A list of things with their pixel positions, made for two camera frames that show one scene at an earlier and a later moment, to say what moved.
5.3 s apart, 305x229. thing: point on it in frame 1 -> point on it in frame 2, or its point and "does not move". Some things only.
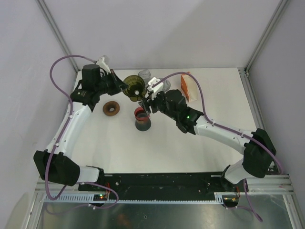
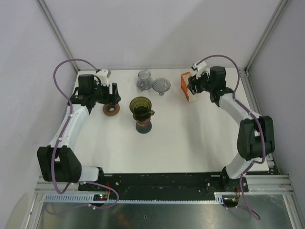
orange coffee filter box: x=189 y=87 does not move
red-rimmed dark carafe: x=143 y=122 does not move
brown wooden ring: x=109 y=105 does not move
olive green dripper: x=136 y=89 -> x=141 y=108
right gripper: x=157 y=96 -> x=193 y=82
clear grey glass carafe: x=146 y=75 does not move
